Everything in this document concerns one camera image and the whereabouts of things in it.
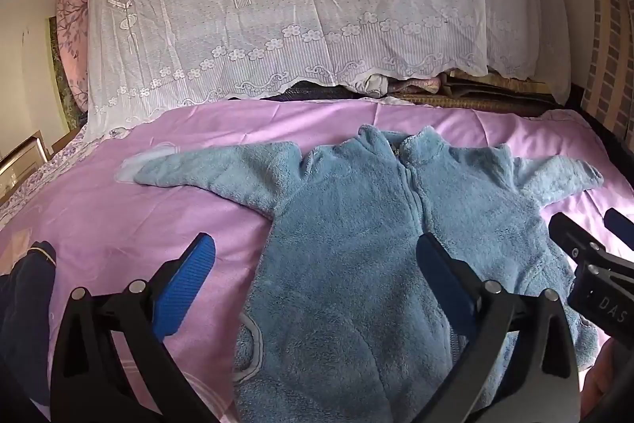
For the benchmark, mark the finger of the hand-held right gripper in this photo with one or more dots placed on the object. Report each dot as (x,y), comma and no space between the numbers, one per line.
(574,235)
(620,227)

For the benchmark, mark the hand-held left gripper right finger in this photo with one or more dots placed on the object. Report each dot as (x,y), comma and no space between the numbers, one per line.
(443,284)

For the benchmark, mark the dark navy garment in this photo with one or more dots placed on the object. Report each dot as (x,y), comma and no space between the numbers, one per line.
(25,319)

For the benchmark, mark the white floral bed sheet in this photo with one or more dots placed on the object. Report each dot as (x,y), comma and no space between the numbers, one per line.
(34,175)

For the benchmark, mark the blue fleece baby onesie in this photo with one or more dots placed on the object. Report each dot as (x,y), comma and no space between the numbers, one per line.
(342,264)

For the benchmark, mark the metal framed cabinet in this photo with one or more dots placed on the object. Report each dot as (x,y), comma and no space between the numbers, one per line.
(20,155)

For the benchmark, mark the pink floral pillow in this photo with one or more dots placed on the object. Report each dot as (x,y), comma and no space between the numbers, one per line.
(72,31)

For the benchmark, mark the person's right hand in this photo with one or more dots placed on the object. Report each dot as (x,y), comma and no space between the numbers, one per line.
(602,381)

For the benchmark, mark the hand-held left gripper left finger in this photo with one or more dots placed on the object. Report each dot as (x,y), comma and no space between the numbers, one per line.
(190,282)

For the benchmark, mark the white lace cover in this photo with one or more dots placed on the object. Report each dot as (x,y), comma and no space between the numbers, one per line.
(307,2)

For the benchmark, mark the stack of folded blankets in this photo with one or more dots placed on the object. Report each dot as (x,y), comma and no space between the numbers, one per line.
(446,88)

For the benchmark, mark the purple bed sheet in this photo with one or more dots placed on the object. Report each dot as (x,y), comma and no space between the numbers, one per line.
(198,185)

